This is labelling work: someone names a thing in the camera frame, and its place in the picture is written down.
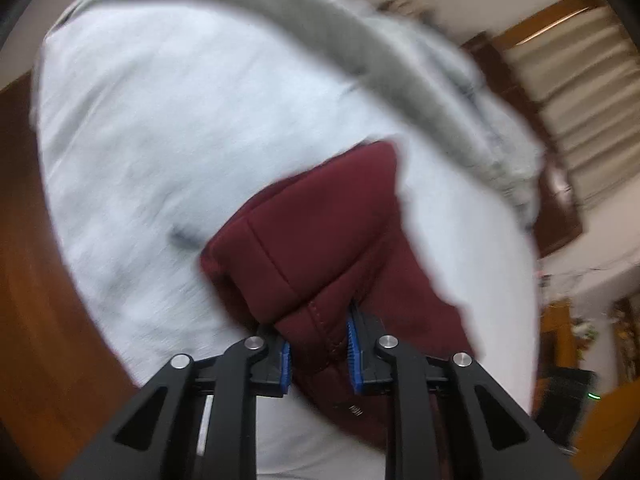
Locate dark wooden headboard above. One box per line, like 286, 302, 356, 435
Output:
462, 32, 586, 258

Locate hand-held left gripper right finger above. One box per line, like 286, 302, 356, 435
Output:
346, 302, 581, 480

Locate wooden window frame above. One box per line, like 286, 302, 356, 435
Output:
460, 0, 608, 56

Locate beige curtain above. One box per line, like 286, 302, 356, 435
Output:
505, 5, 640, 206

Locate light grey comforter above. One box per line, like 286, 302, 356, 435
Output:
50, 0, 547, 231

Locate white bed sheet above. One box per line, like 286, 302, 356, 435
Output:
30, 10, 543, 480

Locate maroon pants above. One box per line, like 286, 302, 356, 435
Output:
199, 140, 476, 451

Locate black device with green light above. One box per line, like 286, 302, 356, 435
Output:
537, 367, 598, 453

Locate light wooden cabinet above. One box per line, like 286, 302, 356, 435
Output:
542, 300, 573, 371

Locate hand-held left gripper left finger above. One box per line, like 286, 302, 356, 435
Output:
62, 322, 293, 480

